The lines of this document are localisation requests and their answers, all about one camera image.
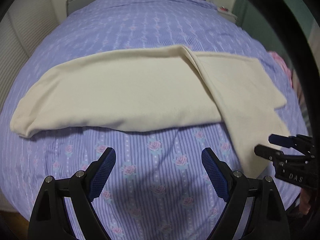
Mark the white bedside table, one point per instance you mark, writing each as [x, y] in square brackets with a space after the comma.
[228, 16]

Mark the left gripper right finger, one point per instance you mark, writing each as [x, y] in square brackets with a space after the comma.
[267, 218]

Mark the red object on nightstand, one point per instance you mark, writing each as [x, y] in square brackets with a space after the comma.
[223, 9]

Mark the person right hand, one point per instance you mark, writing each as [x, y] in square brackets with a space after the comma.
[304, 199]

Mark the green curtain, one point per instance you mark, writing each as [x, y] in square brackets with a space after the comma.
[253, 22]

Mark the cream fleece pants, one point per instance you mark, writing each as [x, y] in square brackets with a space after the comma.
[142, 90]

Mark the pink blanket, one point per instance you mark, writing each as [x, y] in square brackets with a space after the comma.
[280, 61]

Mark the white louvered wardrobe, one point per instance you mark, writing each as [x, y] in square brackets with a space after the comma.
[23, 28]

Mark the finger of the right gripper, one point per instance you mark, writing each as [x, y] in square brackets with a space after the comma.
[287, 142]
[269, 153]

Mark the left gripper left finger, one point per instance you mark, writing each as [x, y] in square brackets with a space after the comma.
[50, 219]

